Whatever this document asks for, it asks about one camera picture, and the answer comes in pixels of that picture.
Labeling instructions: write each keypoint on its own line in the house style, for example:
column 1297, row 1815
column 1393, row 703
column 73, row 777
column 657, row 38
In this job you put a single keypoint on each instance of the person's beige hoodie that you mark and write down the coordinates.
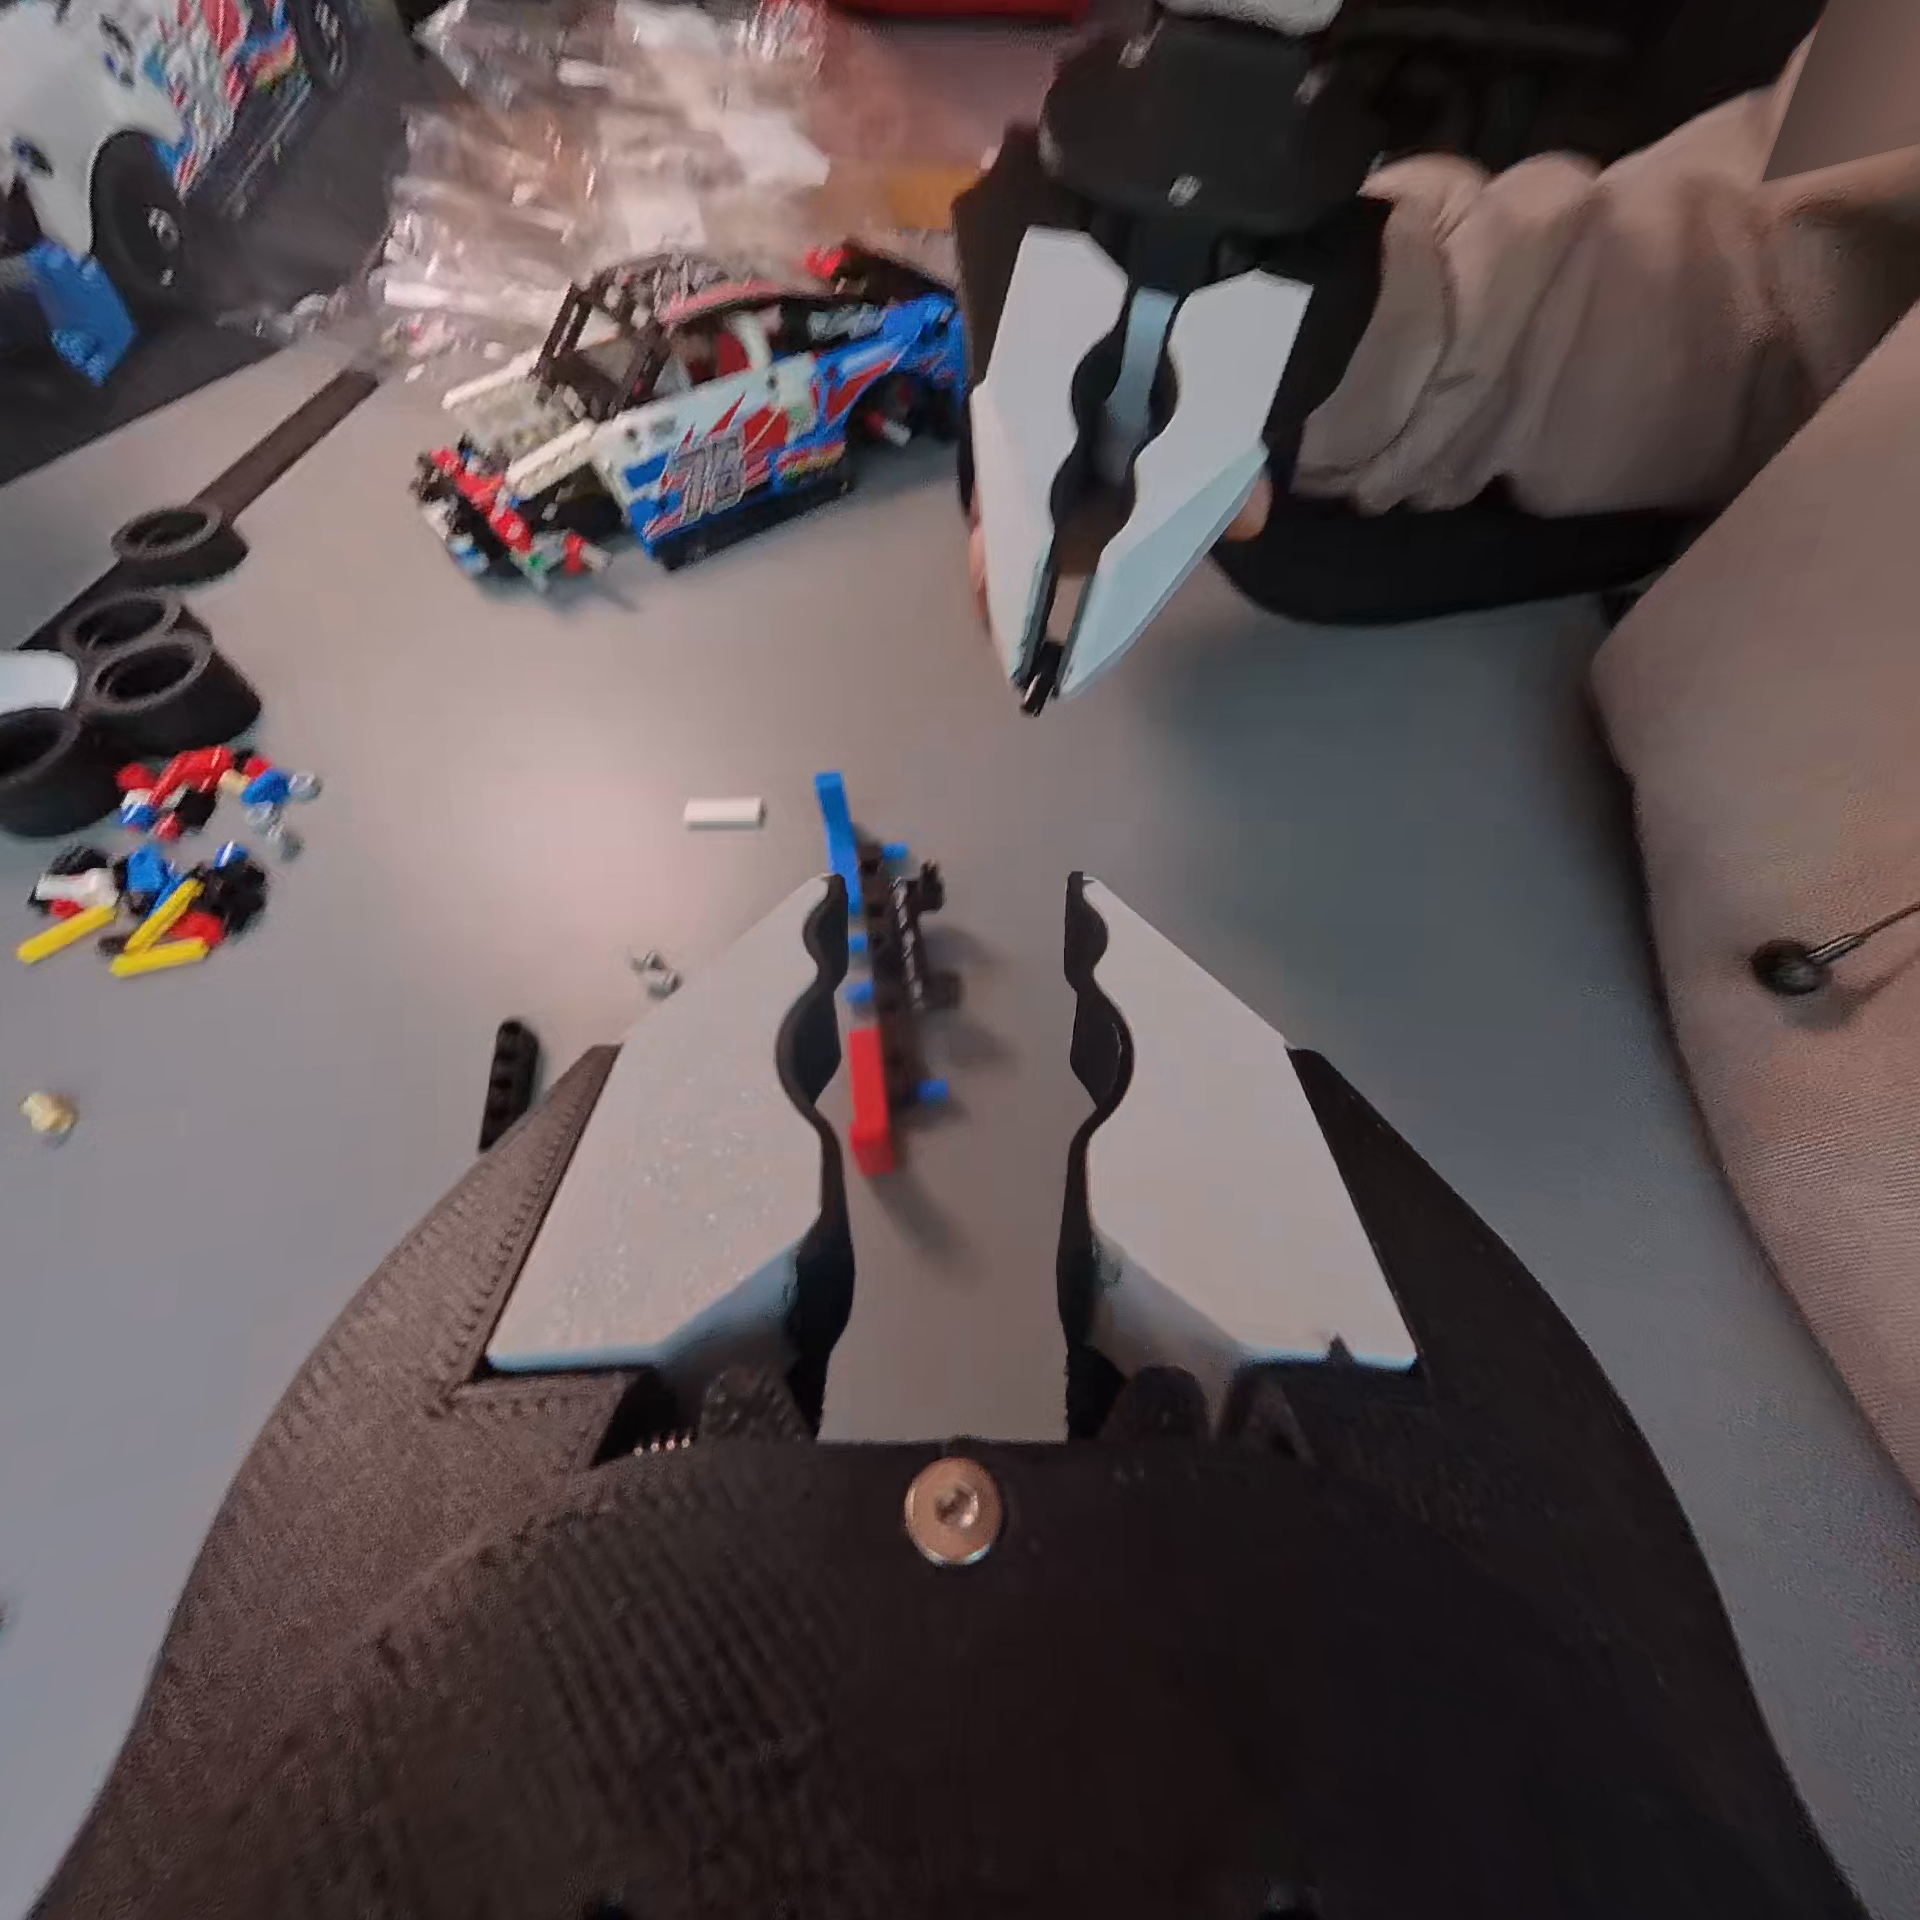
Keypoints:
column 1800, row 676

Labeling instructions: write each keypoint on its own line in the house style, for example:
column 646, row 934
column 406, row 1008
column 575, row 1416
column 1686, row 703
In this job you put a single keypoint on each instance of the pile of mixed small bricks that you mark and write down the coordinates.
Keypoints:
column 166, row 886

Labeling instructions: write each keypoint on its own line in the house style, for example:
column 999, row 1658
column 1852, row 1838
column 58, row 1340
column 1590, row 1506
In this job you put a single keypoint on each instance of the black beam assembly blue pins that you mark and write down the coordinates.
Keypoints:
column 878, row 975

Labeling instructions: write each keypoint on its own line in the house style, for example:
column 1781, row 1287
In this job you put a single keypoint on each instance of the person's right hand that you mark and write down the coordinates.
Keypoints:
column 1254, row 511

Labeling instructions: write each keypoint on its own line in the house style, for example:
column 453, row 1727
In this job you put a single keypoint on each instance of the clear plastic bag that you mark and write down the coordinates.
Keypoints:
column 630, row 135

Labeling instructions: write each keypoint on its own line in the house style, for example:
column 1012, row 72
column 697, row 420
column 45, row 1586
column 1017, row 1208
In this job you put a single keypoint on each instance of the toy race car model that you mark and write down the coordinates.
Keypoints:
column 704, row 452

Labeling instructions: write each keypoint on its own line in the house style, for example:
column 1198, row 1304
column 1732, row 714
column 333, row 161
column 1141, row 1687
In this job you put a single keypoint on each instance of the short white tile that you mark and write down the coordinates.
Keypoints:
column 725, row 813

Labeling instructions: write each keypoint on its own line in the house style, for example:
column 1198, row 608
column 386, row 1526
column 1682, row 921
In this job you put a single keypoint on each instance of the black five-hole beam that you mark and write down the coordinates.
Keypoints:
column 510, row 1088

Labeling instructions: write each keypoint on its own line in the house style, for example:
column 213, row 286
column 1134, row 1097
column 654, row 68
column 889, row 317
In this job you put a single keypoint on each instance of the small tan pin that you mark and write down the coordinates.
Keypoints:
column 52, row 1114

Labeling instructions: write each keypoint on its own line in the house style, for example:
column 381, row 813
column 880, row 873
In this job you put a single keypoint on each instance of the person's right forearm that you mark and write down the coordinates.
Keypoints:
column 1575, row 300

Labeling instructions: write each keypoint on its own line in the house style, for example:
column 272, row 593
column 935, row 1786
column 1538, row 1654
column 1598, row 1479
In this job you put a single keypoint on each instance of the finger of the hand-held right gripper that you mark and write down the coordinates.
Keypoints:
column 1214, row 421
column 1026, row 421

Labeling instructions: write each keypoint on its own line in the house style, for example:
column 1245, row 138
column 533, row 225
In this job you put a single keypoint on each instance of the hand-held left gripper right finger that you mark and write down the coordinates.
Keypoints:
column 1245, row 1200

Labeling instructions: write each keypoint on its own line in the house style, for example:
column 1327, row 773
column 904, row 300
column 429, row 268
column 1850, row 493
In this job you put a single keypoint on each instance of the toy set box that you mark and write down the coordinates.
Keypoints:
column 181, row 149

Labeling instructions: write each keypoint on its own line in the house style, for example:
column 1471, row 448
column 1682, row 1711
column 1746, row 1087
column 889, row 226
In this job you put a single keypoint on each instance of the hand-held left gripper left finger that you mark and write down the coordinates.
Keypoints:
column 661, row 1200

